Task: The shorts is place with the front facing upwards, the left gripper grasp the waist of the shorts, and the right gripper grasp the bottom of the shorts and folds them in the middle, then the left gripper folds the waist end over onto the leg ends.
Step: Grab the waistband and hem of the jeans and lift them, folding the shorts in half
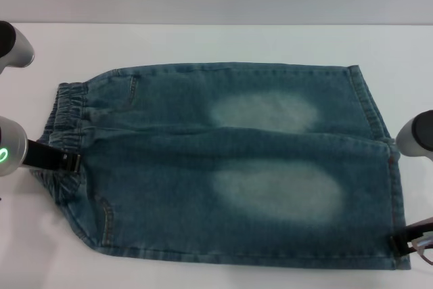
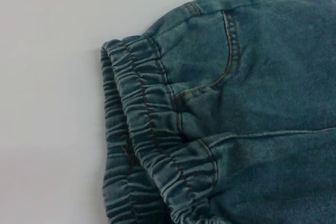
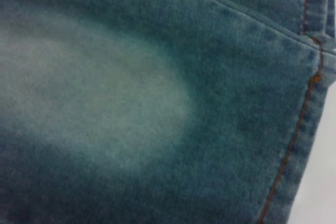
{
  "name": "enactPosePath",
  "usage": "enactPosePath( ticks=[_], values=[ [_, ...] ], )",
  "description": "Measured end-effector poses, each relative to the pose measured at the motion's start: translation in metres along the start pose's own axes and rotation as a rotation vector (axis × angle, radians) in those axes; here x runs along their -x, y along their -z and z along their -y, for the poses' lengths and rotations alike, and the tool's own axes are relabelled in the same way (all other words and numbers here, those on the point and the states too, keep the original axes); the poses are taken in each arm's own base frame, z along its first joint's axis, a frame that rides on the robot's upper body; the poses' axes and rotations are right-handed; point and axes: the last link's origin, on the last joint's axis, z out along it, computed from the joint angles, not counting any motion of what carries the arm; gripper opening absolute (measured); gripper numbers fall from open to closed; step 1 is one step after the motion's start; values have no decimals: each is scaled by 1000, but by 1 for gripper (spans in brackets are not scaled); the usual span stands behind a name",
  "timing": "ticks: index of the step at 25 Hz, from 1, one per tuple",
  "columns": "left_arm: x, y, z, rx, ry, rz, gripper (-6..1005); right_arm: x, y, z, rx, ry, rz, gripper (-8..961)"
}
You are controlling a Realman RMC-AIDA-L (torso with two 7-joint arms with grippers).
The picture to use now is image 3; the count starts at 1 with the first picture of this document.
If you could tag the blue denim shorts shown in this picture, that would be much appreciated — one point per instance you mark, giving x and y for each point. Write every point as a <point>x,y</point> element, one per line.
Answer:
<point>131,103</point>

